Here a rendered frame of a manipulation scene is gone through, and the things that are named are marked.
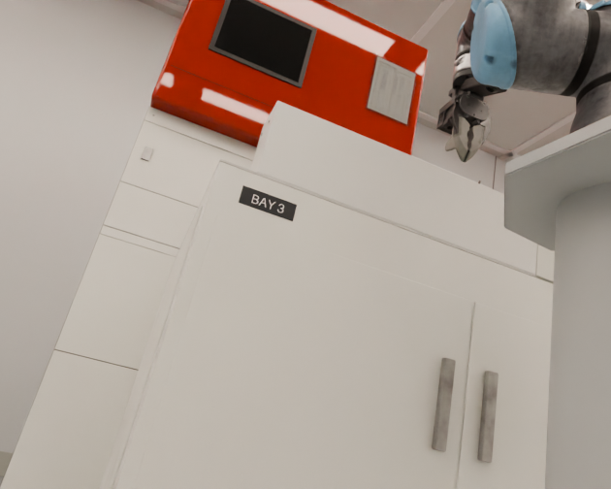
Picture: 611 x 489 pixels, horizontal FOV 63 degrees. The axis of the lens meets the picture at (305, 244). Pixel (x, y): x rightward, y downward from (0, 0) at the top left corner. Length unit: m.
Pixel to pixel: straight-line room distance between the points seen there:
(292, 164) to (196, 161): 0.69
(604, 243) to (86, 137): 2.83
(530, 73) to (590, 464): 0.50
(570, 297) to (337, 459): 0.38
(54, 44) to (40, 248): 1.23
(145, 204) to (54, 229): 1.58
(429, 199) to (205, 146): 0.78
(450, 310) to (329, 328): 0.22
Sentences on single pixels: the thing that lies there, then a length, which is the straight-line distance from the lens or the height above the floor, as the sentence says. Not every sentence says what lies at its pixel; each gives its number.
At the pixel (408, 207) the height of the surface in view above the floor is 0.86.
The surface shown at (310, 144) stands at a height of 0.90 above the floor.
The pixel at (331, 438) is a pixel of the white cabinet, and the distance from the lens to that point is 0.77.
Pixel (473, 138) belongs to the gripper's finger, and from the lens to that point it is 1.09.
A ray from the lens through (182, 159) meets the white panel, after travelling 1.48.
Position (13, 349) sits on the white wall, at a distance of 2.86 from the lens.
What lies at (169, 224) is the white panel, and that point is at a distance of 1.40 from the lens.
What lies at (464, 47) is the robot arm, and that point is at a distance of 1.23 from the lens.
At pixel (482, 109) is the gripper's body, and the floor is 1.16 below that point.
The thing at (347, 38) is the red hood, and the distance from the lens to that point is 1.82.
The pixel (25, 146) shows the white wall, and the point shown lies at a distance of 3.14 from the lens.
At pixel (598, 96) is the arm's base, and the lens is 0.78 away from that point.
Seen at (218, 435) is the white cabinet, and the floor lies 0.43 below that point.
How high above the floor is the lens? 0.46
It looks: 20 degrees up
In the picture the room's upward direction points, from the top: 13 degrees clockwise
